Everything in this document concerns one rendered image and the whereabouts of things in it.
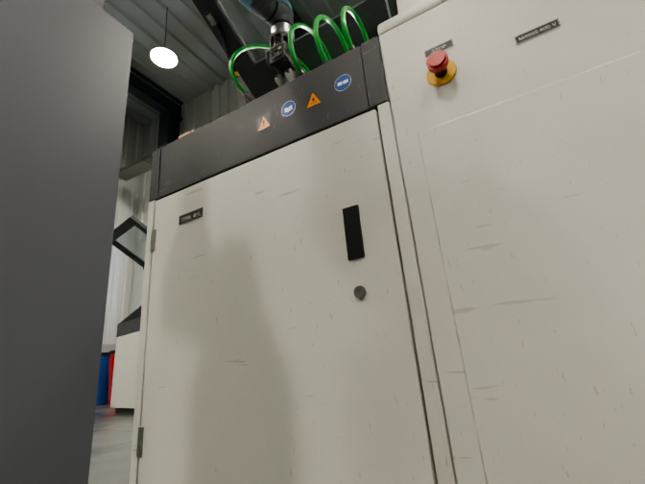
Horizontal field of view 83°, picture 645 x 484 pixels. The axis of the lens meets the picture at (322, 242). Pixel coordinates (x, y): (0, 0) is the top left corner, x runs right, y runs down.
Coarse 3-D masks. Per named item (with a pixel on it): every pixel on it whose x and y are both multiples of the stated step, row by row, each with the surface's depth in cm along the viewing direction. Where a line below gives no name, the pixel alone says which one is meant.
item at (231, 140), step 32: (352, 64) 75; (288, 96) 82; (352, 96) 73; (224, 128) 91; (256, 128) 85; (288, 128) 80; (320, 128) 75; (192, 160) 94; (224, 160) 88; (160, 192) 98
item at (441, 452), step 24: (384, 120) 68; (384, 144) 67; (408, 216) 61; (408, 240) 60; (408, 264) 59; (144, 288) 92; (408, 288) 58; (144, 312) 90; (144, 336) 87; (144, 360) 86; (432, 360) 54; (432, 384) 53; (432, 408) 52; (432, 432) 52
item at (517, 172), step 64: (448, 0) 67; (512, 0) 61; (576, 0) 56; (640, 0) 51; (384, 64) 71; (512, 64) 58; (576, 64) 53; (640, 64) 49; (448, 128) 61; (512, 128) 56; (576, 128) 51; (640, 128) 48; (448, 192) 58; (512, 192) 54; (576, 192) 50; (640, 192) 46; (448, 256) 56; (512, 256) 52; (576, 256) 48; (640, 256) 44; (448, 320) 54; (512, 320) 50; (576, 320) 46; (640, 320) 43; (448, 384) 52; (512, 384) 48; (576, 384) 45; (640, 384) 42; (512, 448) 46; (576, 448) 43; (640, 448) 41
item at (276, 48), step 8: (280, 32) 113; (272, 40) 113; (280, 40) 114; (272, 48) 111; (280, 48) 109; (288, 48) 111; (272, 56) 111; (280, 56) 109; (288, 56) 109; (272, 64) 111; (280, 64) 112; (288, 64) 112; (280, 72) 114
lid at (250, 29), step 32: (192, 0) 141; (224, 0) 140; (288, 0) 136; (320, 0) 135; (352, 0) 133; (384, 0) 130; (224, 32) 147; (256, 32) 146; (320, 32) 140; (352, 32) 139; (256, 64) 154; (320, 64) 149; (256, 96) 164
